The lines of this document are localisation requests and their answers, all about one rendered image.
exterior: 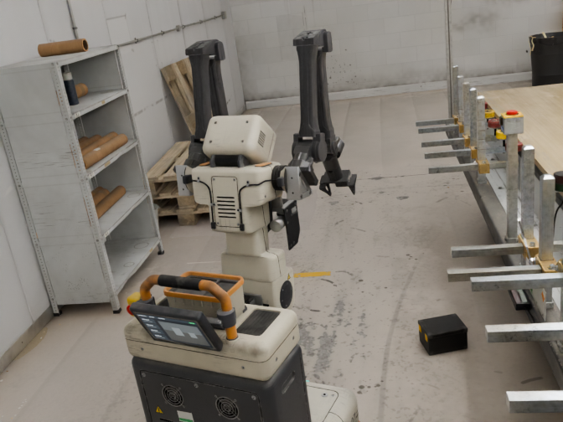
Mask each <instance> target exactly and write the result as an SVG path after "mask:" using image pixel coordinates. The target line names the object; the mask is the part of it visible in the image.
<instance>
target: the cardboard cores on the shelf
mask: <svg viewBox="0 0 563 422"><path fill-rule="evenodd" d="M75 89H76V93H77V96H78V98H80V97H82V96H84V95H86V94H87V93H88V88H87V86H86V85H85V84H83V83H79V84H77V85H75ZM78 141H79V144H80V150H81V154H82V157H83V161H84V164H85V169H87V168H89V167H91V166H92V165H94V164H95V163H97V162H99V161H100V160H101V159H103V158H104V157H106V156H108V155H109V154H111V153H113V152H114V151H115V150H117V149H118V148H120V147H122V146H124V145H125V144H127V142H128V138H127V136H126V135H125V134H119V135H118V134H117V133H116V132H114V131H112V132H110V133H109V134H107V135H105V136H103V137H102V136H100V135H94V136H92V137H90V138H88V137H86V136H83V137H81V138H80V139H78ZM125 193H126V189H125V188H124V187H123V186H121V185H120V186H117V187H116V188H115V189H113V190H112V191H111V192H109V191H108V190H107V189H105V188H103V187H97V188H96V189H94V190H93V191H91V194H92V198H93V201H94V204H95V207H96V213H97V217H98V219H99V218H100V217H101V216H102V215H103V214H104V213H105V212H106V211H107V210H108V209H109V208H111V207H112V206H113V205H114V204H115V203H116V202H117V201H118V200H119V199H120V198H121V197H122V196H123V195H124V194H125Z"/></svg>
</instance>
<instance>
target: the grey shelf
mask: <svg viewBox="0 0 563 422"><path fill-rule="evenodd" d="M115 52H116V54H115ZM117 52H118V53H117ZM116 60H117V62H116ZM119 60H120V61H119ZM117 63H118V66H117ZM65 67H66V68H65ZM68 67H69V68H68ZM118 67H119V69H118ZM66 70H67V71H66ZM119 70H120V74H119ZM69 71H70V72H71V74H72V78H73V80H74V83H75V85H77V84H79V83H83V84H85V85H86V86H87V88H88V93H87V94H86V95H84V96H82V97H80V98H78V100H79V104H78V105H70V104H69V101H68V97H67V94H66V90H65V84H64V81H63V78H62V73H66V72H69ZM120 75H121V77H120ZM124 81H125V82H124ZM121 83H122V84H121ZM122 86H123V89H122ZM125 87H126V88H125ZM56 91H57V94H56ZM57 95H58V97H57ZM124 95H125V96H124ZM60 97H61V98H60ZM125 97H126V100H125ZM58 98H59V100H58ZM128 101H129V102H128ZM126 102H127V103H126ZM127 109H128V111H127ZM128 113H129V115H128ZM129 116H130V119H129ZM78 118H79V119H78ZM80 118H81V119H80ZM130 121H131V123H130ZM81 122H82V123H81ZM131 124H132V126H131ZM133 124H134V125H133ZM82 125H83V126H82ZM83 128H84V130H83ZM134 130H135V131H134ZM112 131H114V132H116V133H117V134H118V135H119V134H125V135H126V136H127V138H128V142H127V144H125V145H124V146H122V147H120V148H118V149H117V150H115V151H114V152H113V153H111V154H109V155H108V156H106V157H104V158H103V159H101V160H100V161H99V162H97V163H95V164H94V165H92V166H91V167H89V168H87V169H85V164H84V161H83V157H82V154H81V150H80V144H79V141H78V139H80V138H81V137H83V136H86V137H88V138H90V137H92V136H94V135H100V136H102V137H103V136H105V135H107V134H109V133H110V132H112ZM0 132H1V135H2V139H3V143H4V146H5V149H6V153H7V155H8V160H9V163H10V166H11V169H12V172H13V177H14V180H15V183H16V186H17V190H18V194H19V197H20V200H21V203H22V206H23V211H24V214H25V217H26V220H27V223H28V228H29V231H30V234H31V237H32V240H33V243H34V248H35V251H36V254H37V257H38V260H39V265H40V268H41V271H42V274H43V277H44V282H45V285H46V288H47V291H48V294H49V299H50V302H51V305H52V308H53V311H54V313H53V314H54V317H59V316H60V315H61V314H62V311H59V309H58V307H57V305H69V304H86V303H103V302H110V300H111V306H112V310H113V314H117V313H120V312H121V308H120V304H119V301H118V297H117V295H118V293H119V292H120V291H121V289H122V288H123V286H124V285H125V283H126V282H127V280H128V279H129V278H130V277H131V276H132V275H133V274H134V273H135V272H136V271H137V270H138V268H139V267H140V266H141V265H142V263H143V262H144V261H145V259H146V258H147V257H148V256H149V255H150V254H151V253H152V251H153V250H154V248H155V247H156V246H158V250H159V251H158V255H163V254H164V250H163V245H162V241H161V237H160V233H159V228H158V222H157V218H156V214H155V209H154V206H153V201H152V195H151V190H150V187H149V182H148V178H147V171H146V167H145V163H144V159H143V155H142V148H141V144H140V140H139V135H138V132H137V125H136V121H135V116H134V113H133V109H132V102H131V97H130V94H129V89H128V85H127V78H126V74H125V70H124V66H123V63H122V58H121V51H120V47H119V44H113V45H107V46H101V47H94V48H88V51H86V52H79V53H73V54H61V55H54V56H47V57H41V56H40V57H37V58H33V59H28V60H24V61H21V62H17V63H14V64H8V65H4V66H1V67H0ZM81 132H82V133H81ZM84 132H85V133H84ZM132 132H133V135H132ZM135 132H136V133H135ZM82 135H83V136H82ZM133 136H134V138H133ZM72 143H73V144H72ZM70 148H71V149H70ZM136 148H137V149H136ZM71 150H72V152H71ZM74 150H75V151H74ZM72 153H73V156H72ZM75 153H76V154H75ZM140 154H141V155H140ZM137 155H138V157H137ZM73 157H74V159H73ZM138 158H139V161H138ZM74 160H75V162H74ZM77 160H78V161H77ZM78 163H79V164H78ZM139 163H140V165H139ZM140 166H141V169H140ZM141 170H142V172H141ZM143 170H144V171H143ZM95 175H96V177H95ZM144 175H145V176H144ZM142 178H143V180H142ZM93 180H94V181H93ZM143 182H144V184H143ZM96 183H97V184H96ZM120 185H121V186H123V187H124V188H125V189H126V193H125V194H124V195H123V196H122V197H121V198H120V199H119V200H118V201H117V202H116V203H115V204H114V205H113V206H112V207H111V208H109V209H108V210H107V211H106V212H105V213H104V214H103V215H102V216H101V217H100V218H99V219H98V217H97V213H96V207H95V204H94V201H93V198H92V194H91V191H93V190H94V189H96V188H97V186H98V187H103V188H105V189H107V190H108V191H109V192H111V191H112V190H113V189H115V188H116V187H117V186H120ZM144 185H145V187H144ZM86 196H87V197H86ZM87 199H88V200H87ZM84 200H85V201H84ZM147 201H148V203H147ZM150 201H151V202H150ZM148 205H149V207H148ZM85 206H86V207H85ZM89 206H90V207H89ZM151 206H152V207H151ZM86 209H87V211H86ZM149 209H150V211H149ZM87 212H88V214H87ZM150 212H151V214H150ZM88 215H89V218H88ZM151 216H152V218H151ZM153 216H154V217H153ZM89 219H90V221H89ZM96 220H97V221H96ZM154 221H155V222H154ZM152 224H153V226H152ZM153 227H154V230H153ZM154 231H155V234H154ZM36 233H37V234H36ZM109 234H110V235H109ZM37 235H38V238H37ZM155 235H156V237H155ZM110 236H111V238H110ZM107 237H108V238H107ZM159 243H160V244H159ZM160 248H161V249H160ZM109 298H110V299H109ZM112 299H113V300H112ZM56 302H57V304H56ZM117 303H118V304H117Z"/></svg>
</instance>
